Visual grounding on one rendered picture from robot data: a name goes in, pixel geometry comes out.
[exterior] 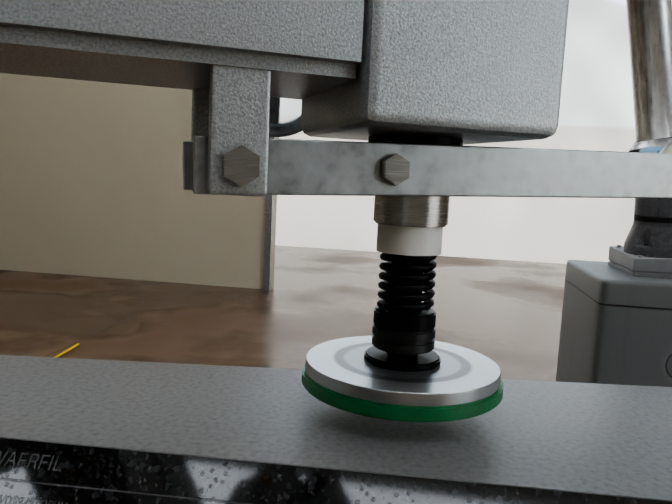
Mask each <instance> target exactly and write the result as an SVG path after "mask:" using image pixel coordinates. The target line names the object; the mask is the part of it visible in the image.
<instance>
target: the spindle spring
mask: <svg viewBox="0 0 672 504"><path fill-rule="evenodd" d="M436 257H437V256H406V255H395V254H388V253H381V254H380V259H381V260H384V261H387V262H381V263H380V264H379V268H380V269H382V270H384V271H381V272H380V273H379V278H380V279H382V280H383V281H380V282H379V283H378V286H379V288H381V289H382V290H380V291H378V294H377V295H378V296H379V298H381V299H379V300H378V302H377V306H378V307H380V308H381V309H385V310H390V311H400V312H413V311H422V310H427V309H429V308H431V307H432V306H433V305H434V300H433V297H434V295H435V291H434V289H433V287H435V283H436V282H435V281H434V278H435V276H436V272H435V270H434V268H436V266H437V262H436V261H435V260H434V259H436ZM392 262H424V264H392ZM391 272H424V274H391ZM391 281H394V282H421V281H423V283H420V284H394V283H391ZM390 291H394V292H420V291H423V292H425V293H419V294H394V293H390ZM389 301H400V302H414V301H424V302H422V303H412V304H400V303H390V302H389Z"/></svg>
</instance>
